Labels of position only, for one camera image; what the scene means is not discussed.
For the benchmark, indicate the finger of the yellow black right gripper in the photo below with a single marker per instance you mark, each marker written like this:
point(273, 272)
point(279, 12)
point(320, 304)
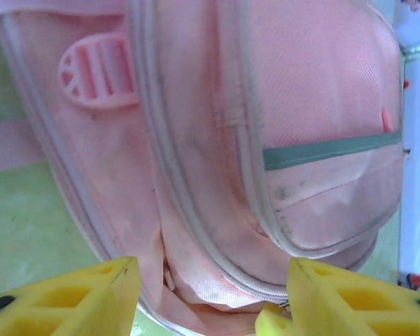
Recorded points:
point(271, 320)

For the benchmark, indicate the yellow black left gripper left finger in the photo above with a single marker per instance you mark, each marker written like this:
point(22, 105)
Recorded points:
point(66, 304)

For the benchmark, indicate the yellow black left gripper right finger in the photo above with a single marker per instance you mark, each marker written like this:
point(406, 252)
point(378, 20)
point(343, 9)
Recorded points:
point(364, 304)

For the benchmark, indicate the pink school backpack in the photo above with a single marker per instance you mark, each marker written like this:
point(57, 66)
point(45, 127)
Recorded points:
point(210, 140)

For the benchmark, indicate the aluminium corner post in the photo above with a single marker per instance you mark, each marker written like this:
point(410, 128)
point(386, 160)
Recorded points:
point(418, 52)

